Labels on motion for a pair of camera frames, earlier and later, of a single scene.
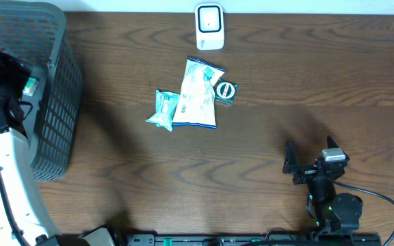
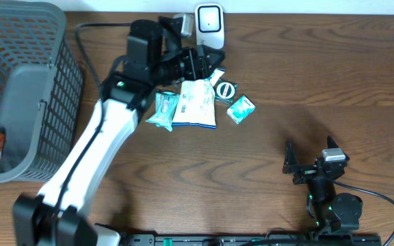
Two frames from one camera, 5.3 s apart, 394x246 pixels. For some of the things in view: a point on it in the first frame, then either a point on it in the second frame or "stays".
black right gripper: (291, 165) stays
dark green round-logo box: (225, 92) stays
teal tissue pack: (30, 87) -> (240, 109)
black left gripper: (7, 63) -> (194, 63)
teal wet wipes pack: (165, 104) stays
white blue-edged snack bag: (196, 104) stays
